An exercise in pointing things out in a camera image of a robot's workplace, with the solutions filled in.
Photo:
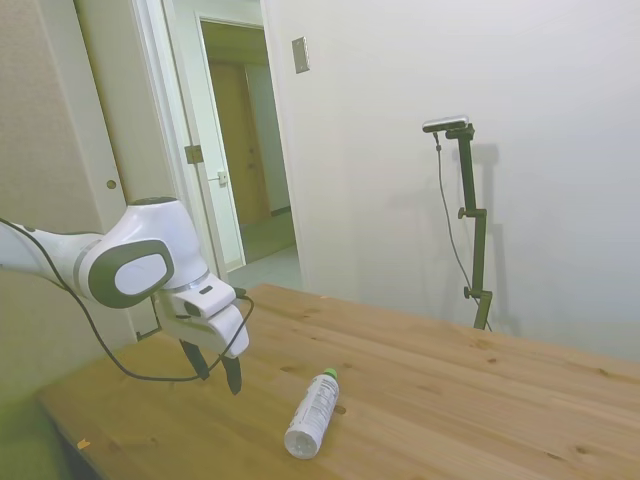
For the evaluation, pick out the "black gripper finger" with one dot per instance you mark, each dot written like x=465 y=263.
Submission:
x=234 y=375
x=197 y=360

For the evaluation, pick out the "white open door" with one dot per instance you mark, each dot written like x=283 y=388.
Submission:
x=125 y=125

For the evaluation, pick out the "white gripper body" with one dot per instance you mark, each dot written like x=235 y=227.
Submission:
x=220 y=332

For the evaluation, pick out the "brass door hinge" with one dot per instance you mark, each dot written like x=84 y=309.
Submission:
x=193 y=154

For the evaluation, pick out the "dark camera stand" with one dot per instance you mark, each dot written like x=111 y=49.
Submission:
x=475 y=225

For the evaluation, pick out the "small orange scrap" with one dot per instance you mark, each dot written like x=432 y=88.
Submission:
x=83 y=443

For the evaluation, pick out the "white water bottle green cap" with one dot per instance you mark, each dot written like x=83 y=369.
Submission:
x=315 y=410

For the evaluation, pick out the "brown wooden door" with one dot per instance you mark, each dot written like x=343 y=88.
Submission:
x=235 y=140

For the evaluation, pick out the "white door strike plate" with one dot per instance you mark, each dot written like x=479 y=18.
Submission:
x=220 y=177

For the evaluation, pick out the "round door knob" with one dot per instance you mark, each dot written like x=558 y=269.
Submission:
x=111 y=184

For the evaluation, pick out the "grey camera on stand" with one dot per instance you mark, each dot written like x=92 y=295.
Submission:
x=446 y=123

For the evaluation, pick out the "grey wall switch plate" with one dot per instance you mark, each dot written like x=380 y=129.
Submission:
x=301 y=55

